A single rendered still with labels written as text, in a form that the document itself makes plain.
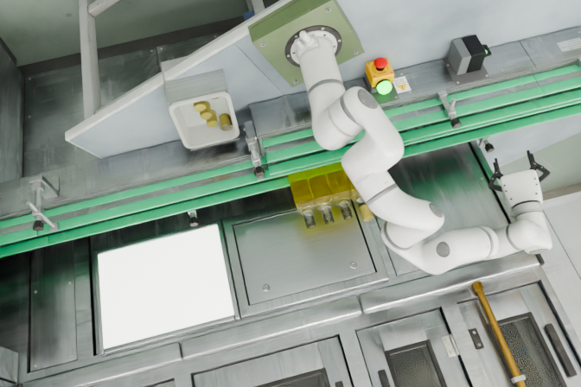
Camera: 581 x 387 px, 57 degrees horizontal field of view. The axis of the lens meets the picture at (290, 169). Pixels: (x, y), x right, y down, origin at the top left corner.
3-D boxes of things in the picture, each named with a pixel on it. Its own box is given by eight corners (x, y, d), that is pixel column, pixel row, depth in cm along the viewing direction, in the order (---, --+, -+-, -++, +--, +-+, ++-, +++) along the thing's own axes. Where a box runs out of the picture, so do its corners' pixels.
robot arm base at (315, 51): (275, 40, 138) (286, 85, 130) (316, 15, 133) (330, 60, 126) (305, 70, 150) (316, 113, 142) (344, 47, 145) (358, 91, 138)
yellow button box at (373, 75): (363, 76, 169) (371, 93, 165) (365, 60, 163) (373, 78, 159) (385, 71, 170) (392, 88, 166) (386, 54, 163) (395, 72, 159)
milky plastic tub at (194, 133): (181, 129, 169) (186, 150, 164) (162, 83, 150) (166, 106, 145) (236, 116, 170) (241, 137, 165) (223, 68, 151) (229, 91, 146)
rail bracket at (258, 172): (251, 160, 169) (258, 193, 163) (243, 130, 155) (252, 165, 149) (260, 157, 170) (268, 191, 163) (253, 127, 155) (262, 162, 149)
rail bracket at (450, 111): (433, 96, 166) (450, 130, 159) (437, 80, 159) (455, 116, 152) (445, 93, 166) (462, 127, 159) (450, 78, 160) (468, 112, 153)
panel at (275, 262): (96, 254, 177) (102, 357, 160) (92, 250, 175) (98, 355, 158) (355, 189, 183) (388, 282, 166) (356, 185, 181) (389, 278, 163)
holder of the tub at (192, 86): (186, 136, 174) (189, 155, 170) (163, 81, 150) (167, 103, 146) (238, 124, 175) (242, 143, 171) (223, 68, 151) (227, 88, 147)
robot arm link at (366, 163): (358, 207, 125) (406, 172, 115) (303, 124, 130) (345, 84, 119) (379, 196, 132) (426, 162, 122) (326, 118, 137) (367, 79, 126)
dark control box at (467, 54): (446, 56, 171) (456, 75, 167) (450, 38, 164) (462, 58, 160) (470, 50, 171) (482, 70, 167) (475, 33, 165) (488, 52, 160)
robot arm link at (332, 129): (297, 100, 136) (310, 152, 128) (329, 67, 127) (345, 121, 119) (327, 109, 142) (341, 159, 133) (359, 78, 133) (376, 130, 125)
